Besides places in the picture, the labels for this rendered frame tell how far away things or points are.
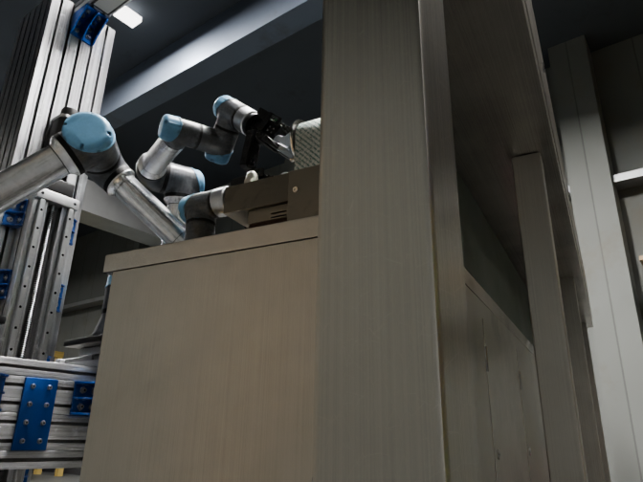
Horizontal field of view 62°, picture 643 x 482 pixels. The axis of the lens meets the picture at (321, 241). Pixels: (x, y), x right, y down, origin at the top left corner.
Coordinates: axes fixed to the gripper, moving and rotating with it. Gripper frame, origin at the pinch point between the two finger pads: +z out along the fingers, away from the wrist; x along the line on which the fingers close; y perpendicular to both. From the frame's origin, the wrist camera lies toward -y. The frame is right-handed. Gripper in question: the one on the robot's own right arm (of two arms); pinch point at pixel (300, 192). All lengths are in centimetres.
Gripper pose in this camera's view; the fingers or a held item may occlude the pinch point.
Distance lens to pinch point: 126.8
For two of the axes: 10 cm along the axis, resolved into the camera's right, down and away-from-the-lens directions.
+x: 4.6, 3.2, 8.3
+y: 0.2, -9.4, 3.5
